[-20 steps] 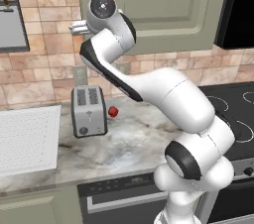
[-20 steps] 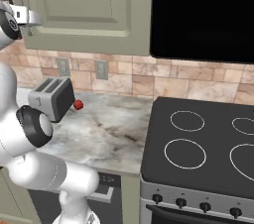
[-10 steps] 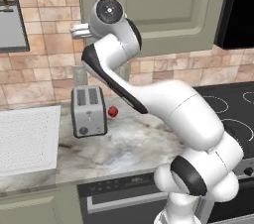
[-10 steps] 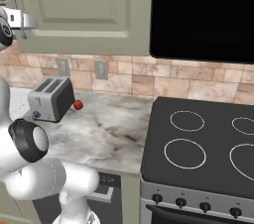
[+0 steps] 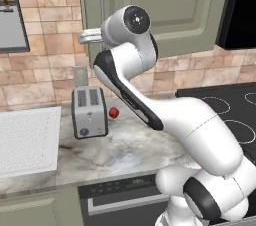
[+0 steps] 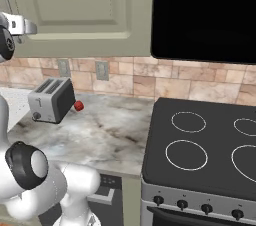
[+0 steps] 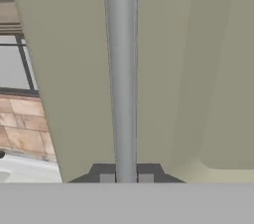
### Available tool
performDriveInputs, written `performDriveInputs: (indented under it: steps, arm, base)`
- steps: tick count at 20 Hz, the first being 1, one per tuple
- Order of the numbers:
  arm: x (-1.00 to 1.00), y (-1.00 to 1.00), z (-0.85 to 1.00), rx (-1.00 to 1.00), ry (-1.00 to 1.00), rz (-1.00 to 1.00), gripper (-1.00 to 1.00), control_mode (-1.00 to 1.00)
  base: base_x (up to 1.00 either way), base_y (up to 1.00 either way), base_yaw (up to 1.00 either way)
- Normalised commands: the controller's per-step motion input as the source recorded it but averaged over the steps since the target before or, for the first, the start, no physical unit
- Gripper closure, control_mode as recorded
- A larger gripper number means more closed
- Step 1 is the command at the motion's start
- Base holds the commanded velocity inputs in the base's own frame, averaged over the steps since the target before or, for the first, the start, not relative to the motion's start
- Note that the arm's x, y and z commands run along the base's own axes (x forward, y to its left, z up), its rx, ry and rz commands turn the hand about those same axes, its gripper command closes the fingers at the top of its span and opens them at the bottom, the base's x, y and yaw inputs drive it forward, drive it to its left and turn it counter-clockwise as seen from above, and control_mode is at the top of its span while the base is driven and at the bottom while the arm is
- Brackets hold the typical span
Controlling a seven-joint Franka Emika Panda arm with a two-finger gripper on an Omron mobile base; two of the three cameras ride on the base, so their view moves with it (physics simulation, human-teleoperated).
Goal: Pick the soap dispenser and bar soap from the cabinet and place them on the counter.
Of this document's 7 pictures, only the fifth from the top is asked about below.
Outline green base cupboard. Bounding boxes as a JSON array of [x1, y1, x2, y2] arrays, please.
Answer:
[[0, 184, 84, 226]]

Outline silver dishwasher handle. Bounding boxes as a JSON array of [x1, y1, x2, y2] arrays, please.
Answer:
[[86, 193, 170, 217]]

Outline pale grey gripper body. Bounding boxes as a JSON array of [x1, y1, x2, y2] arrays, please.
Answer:
[[77, 28, 102, 45]]

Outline silver cabinet door handle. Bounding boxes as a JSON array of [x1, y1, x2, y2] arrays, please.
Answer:
[[95, 0, 106, 30]]

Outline white perforated board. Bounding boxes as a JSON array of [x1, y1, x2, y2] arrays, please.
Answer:
[[0, 105, 62, 180]]

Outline green cabinet door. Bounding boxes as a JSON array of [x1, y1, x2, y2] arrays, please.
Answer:
[[77, 0, 232, 68]]

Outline black hob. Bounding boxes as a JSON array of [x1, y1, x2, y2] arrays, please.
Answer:
[[175, 82, 256, 171]]

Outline black range hood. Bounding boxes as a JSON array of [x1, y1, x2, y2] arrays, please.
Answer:
[[215, 0, 256, 51]]

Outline dark framed window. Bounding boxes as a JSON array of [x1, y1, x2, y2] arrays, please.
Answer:
[[0, 0, 31, 54]]

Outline pale wall outlet plate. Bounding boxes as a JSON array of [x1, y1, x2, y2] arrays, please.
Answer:
[[72, 65, 90, 88]]

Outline silver toaster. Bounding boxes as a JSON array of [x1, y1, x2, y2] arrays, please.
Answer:
[[71, 86, 110, 140]]

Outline small red round object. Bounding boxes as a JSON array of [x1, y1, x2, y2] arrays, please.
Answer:
[[108, 106, 121, 120]]

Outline black dishwasher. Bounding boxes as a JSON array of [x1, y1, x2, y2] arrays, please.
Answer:
[[77, 173, 175, 226]]

